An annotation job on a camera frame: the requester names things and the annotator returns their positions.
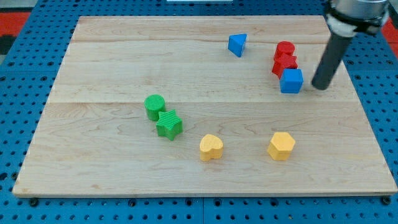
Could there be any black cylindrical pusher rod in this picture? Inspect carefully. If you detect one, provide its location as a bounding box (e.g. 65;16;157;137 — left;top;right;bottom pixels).
311;32;353;90

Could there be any blue triangle block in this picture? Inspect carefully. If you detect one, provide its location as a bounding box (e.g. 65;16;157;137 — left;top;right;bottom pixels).
228;34;247;57

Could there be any yellow hexagon block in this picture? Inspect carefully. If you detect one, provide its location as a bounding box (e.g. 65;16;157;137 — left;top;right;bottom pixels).
267;132;296;161

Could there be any red star block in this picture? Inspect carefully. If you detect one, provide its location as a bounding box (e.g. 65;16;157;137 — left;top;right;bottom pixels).
272;54;298;79

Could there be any green cylinder block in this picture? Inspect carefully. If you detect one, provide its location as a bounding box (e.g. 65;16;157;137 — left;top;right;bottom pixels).
144;95;165;121

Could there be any blue cube block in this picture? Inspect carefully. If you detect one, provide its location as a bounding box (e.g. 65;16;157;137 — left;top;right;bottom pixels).
279;68;303;94

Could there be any red cylinder block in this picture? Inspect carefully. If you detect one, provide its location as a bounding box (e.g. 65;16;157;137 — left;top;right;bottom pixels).
274;41;295;59

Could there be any yellow heart block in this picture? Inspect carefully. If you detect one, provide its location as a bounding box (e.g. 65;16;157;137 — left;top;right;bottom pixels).
200;134;224;161

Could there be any wooden board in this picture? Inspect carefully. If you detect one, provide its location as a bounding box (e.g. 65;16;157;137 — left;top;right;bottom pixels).
12;16;397;198

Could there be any green star block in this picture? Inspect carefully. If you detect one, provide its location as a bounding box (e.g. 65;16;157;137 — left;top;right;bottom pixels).
156;110;183;141

